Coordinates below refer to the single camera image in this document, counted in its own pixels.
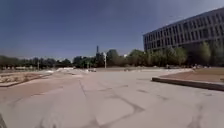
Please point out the pale pole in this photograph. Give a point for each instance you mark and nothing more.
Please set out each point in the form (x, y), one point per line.
(105, 61)

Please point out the thin dark tower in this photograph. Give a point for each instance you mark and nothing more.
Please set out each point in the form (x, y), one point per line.
(97, 50)

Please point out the grey paved plaza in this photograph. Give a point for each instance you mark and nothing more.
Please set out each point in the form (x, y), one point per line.
(100, 100)

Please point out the row of trees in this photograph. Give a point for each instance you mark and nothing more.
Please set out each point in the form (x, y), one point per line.
(173, 56)

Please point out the distant line of trees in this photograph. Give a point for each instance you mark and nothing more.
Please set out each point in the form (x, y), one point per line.
(50, 62)

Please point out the raised bed with kerb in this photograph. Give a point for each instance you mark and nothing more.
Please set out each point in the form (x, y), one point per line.
(186, 82)

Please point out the large grey gridded building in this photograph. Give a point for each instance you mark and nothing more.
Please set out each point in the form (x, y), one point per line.
(186, 31)

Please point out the low earth bed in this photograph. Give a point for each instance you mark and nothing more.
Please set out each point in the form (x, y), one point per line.
(16, 78)

